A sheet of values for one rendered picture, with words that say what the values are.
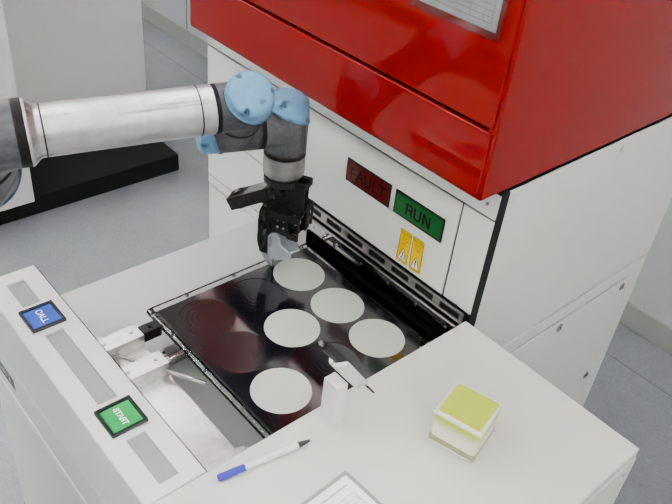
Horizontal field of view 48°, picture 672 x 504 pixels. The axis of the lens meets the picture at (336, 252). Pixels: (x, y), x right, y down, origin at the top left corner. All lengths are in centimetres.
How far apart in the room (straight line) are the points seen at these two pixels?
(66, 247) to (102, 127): 202
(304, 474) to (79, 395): 35
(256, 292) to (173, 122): 44
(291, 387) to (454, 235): 37
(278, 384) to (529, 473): 42
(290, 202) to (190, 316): 27
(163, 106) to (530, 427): 72
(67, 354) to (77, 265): 176
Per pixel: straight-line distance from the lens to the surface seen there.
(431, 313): 139
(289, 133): 130
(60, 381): 122
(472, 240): 127
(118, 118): 112
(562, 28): 114
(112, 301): 156
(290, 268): 150
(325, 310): 142
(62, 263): 304
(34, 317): 133
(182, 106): 113
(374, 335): 138
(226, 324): 138
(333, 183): 150
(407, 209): 135
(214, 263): 164
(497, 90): 110
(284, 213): 139
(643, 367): 294
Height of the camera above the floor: 182
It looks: 36 degrees down
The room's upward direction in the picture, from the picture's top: 7 degrees clockwise
